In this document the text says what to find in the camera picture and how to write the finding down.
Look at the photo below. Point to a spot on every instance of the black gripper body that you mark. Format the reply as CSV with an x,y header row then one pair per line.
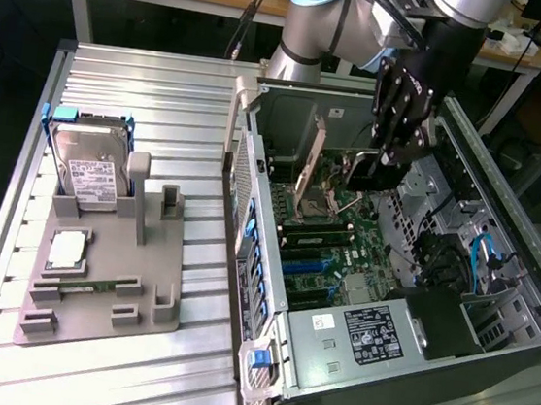
x,y
443,61

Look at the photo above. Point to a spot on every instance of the graphics card with metal bracket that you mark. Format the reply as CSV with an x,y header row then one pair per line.
x,y
366,174

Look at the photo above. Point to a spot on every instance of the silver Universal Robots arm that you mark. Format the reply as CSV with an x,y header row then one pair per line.
x,y
315,27

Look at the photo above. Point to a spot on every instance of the blue expansion slot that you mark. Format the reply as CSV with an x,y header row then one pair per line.
x,y
304,266

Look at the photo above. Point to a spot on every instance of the silver metal disk bay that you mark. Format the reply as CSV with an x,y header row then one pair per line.
x,y
423,190

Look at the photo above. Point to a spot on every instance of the white black orange box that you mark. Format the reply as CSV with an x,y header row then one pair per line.
x,y
508,44

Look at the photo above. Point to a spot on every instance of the green motherboard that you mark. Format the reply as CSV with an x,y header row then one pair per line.
x,y
344,240

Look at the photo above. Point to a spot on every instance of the CPU socket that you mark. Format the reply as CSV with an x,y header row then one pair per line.
x,y
311,207

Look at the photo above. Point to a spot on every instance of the black RAM stick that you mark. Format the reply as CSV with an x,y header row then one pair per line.
x,y
315,238

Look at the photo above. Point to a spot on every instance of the grey card retainer bar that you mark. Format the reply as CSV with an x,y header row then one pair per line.
x,y
235,115

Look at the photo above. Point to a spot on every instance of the silver chipset heat sink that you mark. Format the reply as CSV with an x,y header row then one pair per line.
x,y
356,288

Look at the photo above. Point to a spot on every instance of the black plastic fan shroud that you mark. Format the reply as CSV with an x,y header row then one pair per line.
x,y
442,325

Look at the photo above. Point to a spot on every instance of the grey power supply unit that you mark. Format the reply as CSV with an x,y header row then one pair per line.
x,y
321,355

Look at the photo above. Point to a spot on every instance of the blue case latch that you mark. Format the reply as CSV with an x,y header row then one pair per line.
x,y
258,359

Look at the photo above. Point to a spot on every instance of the hard disk with blue carrier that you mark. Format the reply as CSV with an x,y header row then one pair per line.
x,y
84,166

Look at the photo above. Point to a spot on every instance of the grey parts rack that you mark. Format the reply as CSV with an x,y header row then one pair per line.
x,y
107,262

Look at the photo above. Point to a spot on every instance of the green RAM stick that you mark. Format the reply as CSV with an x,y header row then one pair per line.
x,y
90,286

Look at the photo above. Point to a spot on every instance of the silver CPU chip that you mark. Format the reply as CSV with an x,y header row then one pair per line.
x,y
67,250

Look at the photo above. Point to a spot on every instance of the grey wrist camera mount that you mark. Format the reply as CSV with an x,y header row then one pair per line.
x,y
390,30

